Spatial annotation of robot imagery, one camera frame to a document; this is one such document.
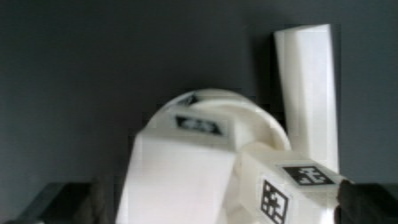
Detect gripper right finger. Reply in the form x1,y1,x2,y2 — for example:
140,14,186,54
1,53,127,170
333,180,398,224

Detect white stool leg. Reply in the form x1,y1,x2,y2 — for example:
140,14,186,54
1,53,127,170
237,143,344,224
113,113,244,224

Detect white round stool seat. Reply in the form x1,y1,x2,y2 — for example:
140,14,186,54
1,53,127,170
140,89,291,155

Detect white front rail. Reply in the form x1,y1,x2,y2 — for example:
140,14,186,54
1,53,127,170
273,24,339,172

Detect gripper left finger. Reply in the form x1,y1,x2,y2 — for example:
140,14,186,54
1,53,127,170
10,181,115,224

